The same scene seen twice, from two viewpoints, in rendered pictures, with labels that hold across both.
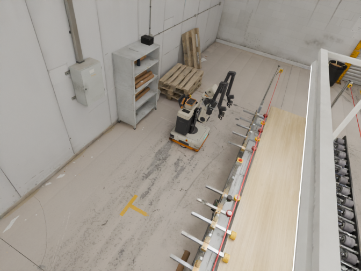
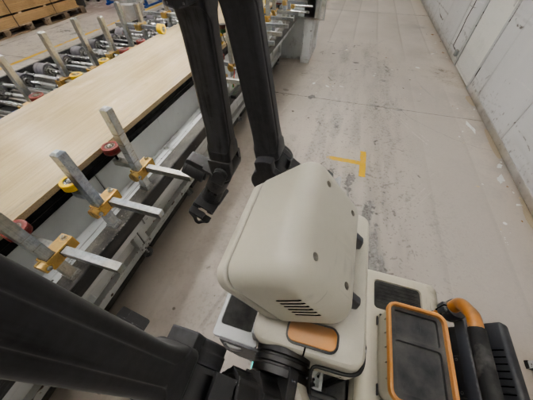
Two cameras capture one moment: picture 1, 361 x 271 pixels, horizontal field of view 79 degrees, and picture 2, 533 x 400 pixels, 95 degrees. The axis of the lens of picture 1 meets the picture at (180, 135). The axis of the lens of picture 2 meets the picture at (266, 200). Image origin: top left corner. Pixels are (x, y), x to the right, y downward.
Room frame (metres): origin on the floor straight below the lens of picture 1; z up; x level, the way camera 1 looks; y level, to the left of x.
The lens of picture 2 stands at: (3.49, -0.47, 1.63)
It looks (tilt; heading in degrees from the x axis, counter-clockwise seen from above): 49 degrees down; 177
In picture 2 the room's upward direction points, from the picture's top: straight up
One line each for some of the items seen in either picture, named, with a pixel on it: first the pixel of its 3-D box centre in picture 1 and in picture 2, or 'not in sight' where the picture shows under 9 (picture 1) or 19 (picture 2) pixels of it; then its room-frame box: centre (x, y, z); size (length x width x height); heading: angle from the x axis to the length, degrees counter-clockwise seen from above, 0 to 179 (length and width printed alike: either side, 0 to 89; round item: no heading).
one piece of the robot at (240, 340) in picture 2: (211, 106); (263, 296); (3.27, -0.47, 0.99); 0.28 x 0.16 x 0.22; 160
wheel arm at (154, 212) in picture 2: (244, 137); (116, 202); (2.78, -1.07, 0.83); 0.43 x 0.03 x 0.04; 70
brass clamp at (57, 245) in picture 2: not in sight; (56, 253); (3.01, -1.21, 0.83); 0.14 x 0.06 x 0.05; 160
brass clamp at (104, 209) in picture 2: not in sight; (105, 202); (2.78, -1.12, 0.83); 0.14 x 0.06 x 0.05; 160
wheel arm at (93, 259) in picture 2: (247, 128); (71, 252); (3.01, -1.16, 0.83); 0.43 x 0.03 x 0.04; 70
